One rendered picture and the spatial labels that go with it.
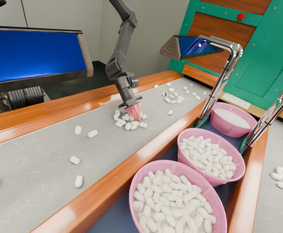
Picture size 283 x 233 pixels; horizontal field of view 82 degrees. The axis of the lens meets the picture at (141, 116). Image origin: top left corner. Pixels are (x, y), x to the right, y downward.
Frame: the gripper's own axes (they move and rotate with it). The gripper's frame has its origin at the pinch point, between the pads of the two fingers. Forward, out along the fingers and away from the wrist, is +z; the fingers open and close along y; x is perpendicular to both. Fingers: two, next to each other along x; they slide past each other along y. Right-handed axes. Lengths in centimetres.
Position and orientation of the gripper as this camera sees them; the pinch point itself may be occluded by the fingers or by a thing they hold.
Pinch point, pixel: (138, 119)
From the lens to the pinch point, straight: 72.1
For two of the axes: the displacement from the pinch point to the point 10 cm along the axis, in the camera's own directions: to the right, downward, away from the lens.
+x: -6.7, 2.8, 6.9
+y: 6.2, -3.1, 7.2
